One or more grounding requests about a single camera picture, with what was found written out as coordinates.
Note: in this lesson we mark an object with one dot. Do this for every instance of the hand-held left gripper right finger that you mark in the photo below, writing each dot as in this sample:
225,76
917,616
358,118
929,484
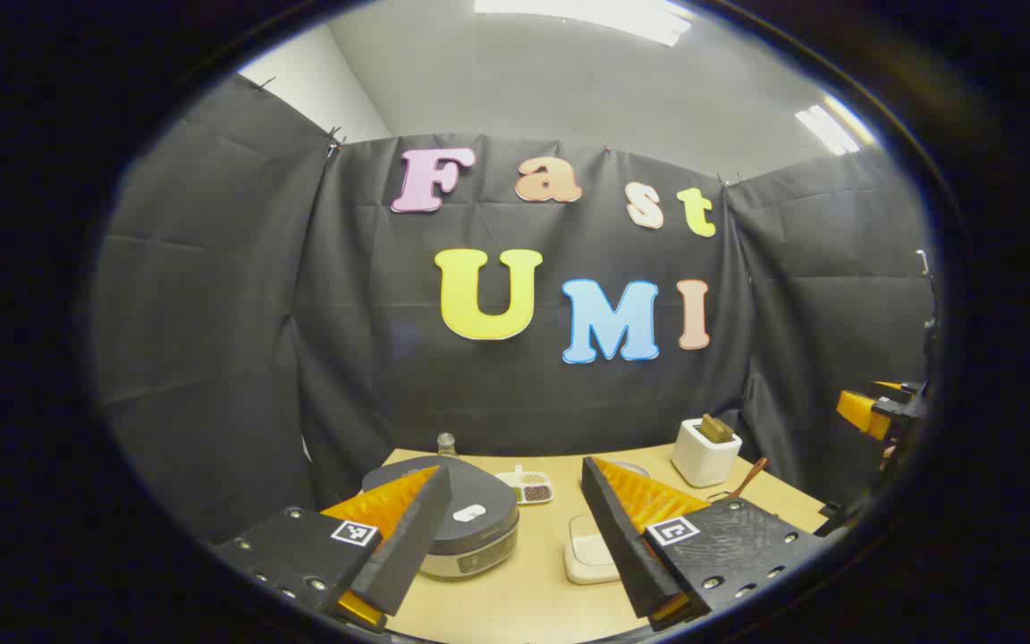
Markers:
627,546

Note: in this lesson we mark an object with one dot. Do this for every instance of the small glass bottle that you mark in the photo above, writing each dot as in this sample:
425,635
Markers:
447,445

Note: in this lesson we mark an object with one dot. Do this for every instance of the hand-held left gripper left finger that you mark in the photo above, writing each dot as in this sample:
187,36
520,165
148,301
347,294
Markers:
408,546

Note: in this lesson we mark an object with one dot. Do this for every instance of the round white plate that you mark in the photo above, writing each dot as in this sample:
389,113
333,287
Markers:
636,468

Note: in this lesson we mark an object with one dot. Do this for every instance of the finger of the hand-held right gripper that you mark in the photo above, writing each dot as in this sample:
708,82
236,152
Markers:
862,413

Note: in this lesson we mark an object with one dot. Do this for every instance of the grey rice cooker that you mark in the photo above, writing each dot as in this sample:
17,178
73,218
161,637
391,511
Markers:
484,496

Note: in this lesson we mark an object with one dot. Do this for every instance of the brown toast slice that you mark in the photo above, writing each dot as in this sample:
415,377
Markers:
707,431
724,427

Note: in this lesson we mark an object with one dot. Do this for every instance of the white divided bean dish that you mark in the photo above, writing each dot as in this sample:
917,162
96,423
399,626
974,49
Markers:
533,490

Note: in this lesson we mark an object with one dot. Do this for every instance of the white toaster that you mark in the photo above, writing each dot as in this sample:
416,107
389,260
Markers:
703,461

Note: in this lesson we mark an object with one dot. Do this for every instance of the brown wooden spoon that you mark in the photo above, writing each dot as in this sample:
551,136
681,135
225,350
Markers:
752,474

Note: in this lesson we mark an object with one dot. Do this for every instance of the square rice container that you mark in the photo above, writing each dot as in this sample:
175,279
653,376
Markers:
585,555

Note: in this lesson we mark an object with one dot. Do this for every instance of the ceiling light panel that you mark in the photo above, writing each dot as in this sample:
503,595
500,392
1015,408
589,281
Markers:
828,130

